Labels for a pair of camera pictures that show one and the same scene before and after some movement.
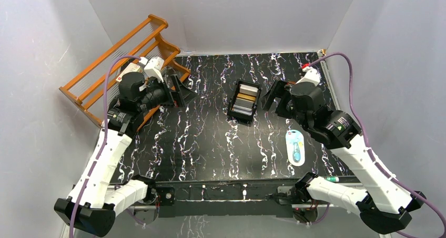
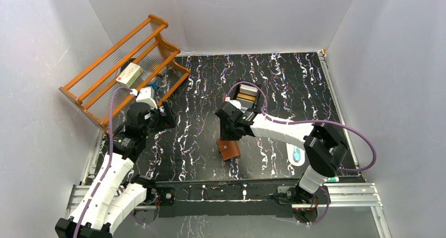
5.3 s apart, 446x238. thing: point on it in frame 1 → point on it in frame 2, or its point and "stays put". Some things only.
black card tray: [240, 115] stays put
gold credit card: [246, 96] stays put
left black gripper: [174, 93] → [166, 114]
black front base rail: [225, 198] stays put
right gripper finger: [276, 91] → [226, 131]
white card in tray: [248, 89] stays put
